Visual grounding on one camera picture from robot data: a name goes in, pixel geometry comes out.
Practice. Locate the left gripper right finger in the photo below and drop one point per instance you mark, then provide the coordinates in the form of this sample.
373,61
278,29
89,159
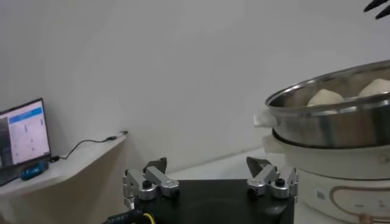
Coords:
265,179

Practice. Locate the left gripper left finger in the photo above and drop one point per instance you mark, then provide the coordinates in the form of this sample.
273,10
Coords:
158,179

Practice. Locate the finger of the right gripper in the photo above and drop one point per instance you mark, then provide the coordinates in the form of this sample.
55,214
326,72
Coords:
384,13
376,4

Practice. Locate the white steamed baozi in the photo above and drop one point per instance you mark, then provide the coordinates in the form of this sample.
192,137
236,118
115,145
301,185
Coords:
324,98
376,88

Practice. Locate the stainless steel steamer basket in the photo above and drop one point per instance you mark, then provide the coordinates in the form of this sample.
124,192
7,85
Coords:
320,128

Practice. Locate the cream electric cooker base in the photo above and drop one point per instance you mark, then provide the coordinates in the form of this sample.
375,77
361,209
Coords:
320,164

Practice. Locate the white side desk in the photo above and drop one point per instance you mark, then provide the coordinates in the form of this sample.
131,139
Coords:
76,158

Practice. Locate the computer monitor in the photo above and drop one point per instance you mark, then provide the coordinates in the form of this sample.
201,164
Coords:
27,134

